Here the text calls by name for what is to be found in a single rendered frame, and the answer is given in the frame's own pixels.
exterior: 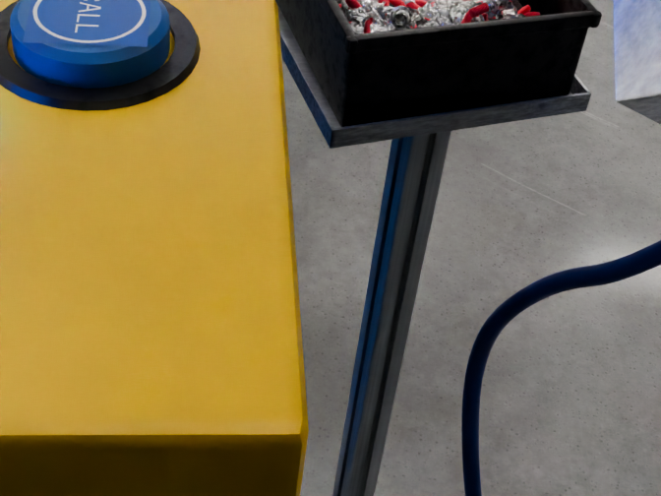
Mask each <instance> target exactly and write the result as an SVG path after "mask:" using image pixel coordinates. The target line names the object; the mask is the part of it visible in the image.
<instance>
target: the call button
mask: <svg viewBox="0 0 661 496"><path fill-rule="evenodd" d="M10 27H11V35H12V42H13V50H14V54H15V58H16V60H17V61H18V63H19V65H20V66H21V67H22V68H23V69H24V70H25V71H26V72H28V73H29V74H31V75H33V76H35V77H37V78H39V79H41V80H43V81H46V82H49V83H51V84H56V85H61V86H65V87H73V88H84V89H92V88H107V87H115V86H121V85H124V84H128V83H132V82H135V81H137V80H139V79H141V78H144V77H146V76H148V75H150V74H151V73H153V72H155V71H156V70H158V69H159V68H160V67H161V66H162V65H163V64H164V62H165V60H166V59H167V57H168V53H169V49H170V25H169V14H168V12H167V10H166V8H165V6H164V5H163V4H162V2H161V1H160V0H20V1H19V2H18V4H17V5H16V6H15V8H14V9H13V12H12V14H11V19H10Z"/></svg>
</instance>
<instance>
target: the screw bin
mask: <svg viewBox="0 0 661 496"><path fill-rule="evenodd" d="M275 1H276V3H277V5H278V7H279V9H280V11H281V13H282V14H283V16H284V18H285V20H286V21H287V23H288V25H289V27H290V29H291V31H292V33H293V35H294V37H295V39H296V41H297V43H298V44H299V46H300V48H301V50H302V52H303V54H304V56H305V58H306V60H307V62H308V64H309V66H310V68H311V70H312V72H313V74H314V75H315V77H316V79H317V81H318V83H319V85H320V87H321V89H322V91H323V93H324V95H325V97H326V99H327V101H328V103H329V105H330V107H331V109H332V111H333V113H334V115H335V117H336V119H337V121H338V123H339V125H340V127H345V126H352V125H359V124H366V123H373V122H381V121H388V120H394V119H401V118H408V117H415V116H422V115H429V114H436V113H443V112H450V111H457V110H463V109H470V108H477V107H484V106H491V105H499V104H506V103H513V102H520V101H527V100H533V99H540V98H547V97H554V96H561V95H568V94H569V93H570V90H571V84H572V80H573V77H574V74H575V70H576V67H577V63H578V60H579V57H580V53H581V50H582V47H583V44H584V41H585V37H586V34H587V31H588V28H597V27H598V26H599V24H600V21H601V17H602V14H601V12H600V11H598V10H597V9H596V8H595V7H594V6H593V5H592V4H591V2H590V1H589V0H517V1H518V2H519V3H520V4H521V6H522V7H524V6H526V5H529V6H530V8H531V11H530V12H540V15H539V16H530V17H520V18H510V19H501V20H492V21H482V22H473V23H463V24H454V25H444V26H434V27H426V28H416V29H406V30H397V31H378V32H369V33H358V32H355V31H354V30H353V28H352V26H351V25H350V24H349V22H348V20H347V19H346V17H345V15H344V14H343V12H342V10H341V8H340V7H339V5H338V3H337V2H336V0H275Z"/></svg>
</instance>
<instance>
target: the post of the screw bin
mask: <svg viewBox="0 0 661 496"><path fill-rule="evenodd" d="M450 136H451V131H446V132H440V133H433V134H426V135H420V136H413V137H406V138H399V139H392V141H391V152H390V158H389V163H388V169H387V175H386V181H385V187H384V193H383V199H382V204H381V210H380V216H379V222H378V228H377V234H376V240H375V246H374V252H373V258H372V264H371V270H370V275H369V281H368V287H367V293H366V299H365V305H364V311H363V317H362V323H361V329H360V335H359V341H358V346H357V352H356V358H355V364H354V370H353V376H352V382H351V388H350V394H349V400H348V406H347V412H346V417H345V423H344V429H343V435H342V441H341V447H340V453H339V459H338V465H337V471H336V477H335V483H334V489H333V494H332V496H374V494H375V490H376V485H377V480H378V475H379V471H380V466H381V461H382V456H383V452H384V447H385V443H386V439H387V434H388V429H389V424H390V420H391V411H392V407H393V402H394V397H395V392H396V388H397V383H398V378H399V374H400V369H401V364H402V359H403V355H404V351H405V346H406V342H407V337H408V332H409V327H410V323H411V318H412V313H413V308H414V304H415V299H416V294H417V290H418V285H419V280H420V276H421V272H422V267H423V262H424V258H425V253H426V248H427V243H428V239H429V234H430V229H431V225H432V220H433V215H434V210H435V206H436V202H437V197H438V193H439V188H440V183H441V178H442V174H443V169H444V164H445V159H446V155H447V150H448V145H449V141H450Z"/></svg>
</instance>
